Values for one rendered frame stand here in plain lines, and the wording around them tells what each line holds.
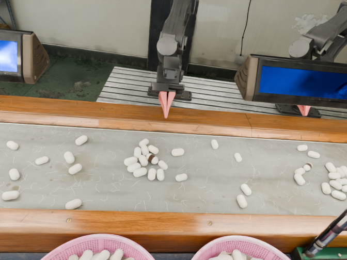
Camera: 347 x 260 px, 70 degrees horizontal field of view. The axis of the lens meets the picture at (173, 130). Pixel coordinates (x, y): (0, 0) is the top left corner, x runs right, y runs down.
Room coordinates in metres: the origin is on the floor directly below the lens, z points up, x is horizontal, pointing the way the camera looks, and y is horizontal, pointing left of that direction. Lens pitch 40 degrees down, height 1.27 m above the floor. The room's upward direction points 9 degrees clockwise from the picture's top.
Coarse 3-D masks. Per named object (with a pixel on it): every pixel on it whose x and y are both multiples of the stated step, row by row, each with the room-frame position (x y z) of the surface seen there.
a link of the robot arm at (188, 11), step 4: (192, 0) 1.01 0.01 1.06; (188, 8) 0.99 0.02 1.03; (188, 12) 0.99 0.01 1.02; (188, 16) 1.00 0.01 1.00; (184, 20) 0.98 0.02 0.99; (184, 24) 0.98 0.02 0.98; (180, 56) 0.95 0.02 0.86; (180, 60) 0.94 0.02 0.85; (180, 64) 0.94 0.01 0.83; (180, 68) 0.92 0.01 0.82
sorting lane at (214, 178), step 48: (0, 144) 0.45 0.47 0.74; (48, 144) 0.48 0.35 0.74; (96, 144) 0.51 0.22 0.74; (192, 144) 0.57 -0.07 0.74; (240, 144) 0.61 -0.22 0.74; (288, 144) 0.65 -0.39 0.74; (336, 144) 0.69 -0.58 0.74; (0, 192) 0.31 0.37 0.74; (48, 192) 0.33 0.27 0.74; (96, 192) 0.35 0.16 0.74; (144, 192) 0.37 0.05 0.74; (192, 192) 0.39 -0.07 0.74; (240, 192) 0.42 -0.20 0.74; (288, 192) 0.44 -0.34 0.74
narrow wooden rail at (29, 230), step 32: (0, 224) 0.22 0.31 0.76; (32, 224) 0.23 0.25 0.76; (64, 224) 0.24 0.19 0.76; (96, 224) 0.25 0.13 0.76; (128, 224) 0.27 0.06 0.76; (160, 224) 0.28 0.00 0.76; (192, 224) 0.29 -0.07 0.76; (224, 224) 0.30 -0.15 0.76; (256, 224) 0.31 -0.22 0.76; (288, 224) 0.33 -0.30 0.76; (320, 224) 0.34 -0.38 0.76
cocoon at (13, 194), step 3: (6, 192) 0.30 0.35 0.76; (9, 192) 0.30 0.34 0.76; (12, 192) 0.30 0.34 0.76; (15, 192) 0.30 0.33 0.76; (18, 192) 0.31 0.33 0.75; (3, 195) 0.29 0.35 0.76; (6, 195) 0.29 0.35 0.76; (9, 195) 0.29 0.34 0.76; (12, 195) 0.30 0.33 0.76; (15, 195) 0.30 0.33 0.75; (18, 195) 0.30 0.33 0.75; (3, 198) 0.29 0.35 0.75; (6, 198) 0.29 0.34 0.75; (9, 198) 0.29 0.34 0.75; (12, 198) 0.29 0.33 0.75; (15, 198) 0.29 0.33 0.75
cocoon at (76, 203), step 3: (72, 201) 0.30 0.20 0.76; (75, 201) 0.30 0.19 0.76; (78, 201) 0.30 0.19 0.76; (81, 201) 0.31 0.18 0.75; (66, 204) 0.29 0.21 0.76; (69, 204) 0.29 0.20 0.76; (72, 204) 0.29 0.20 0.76; (75, 204) 0.30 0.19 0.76; (78, 204) 0.30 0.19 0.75; (66, 207) 0.29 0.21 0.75; (69, 207) 0.29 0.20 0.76; (72, 207) 0.29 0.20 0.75; (75, 207) 0.29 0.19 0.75
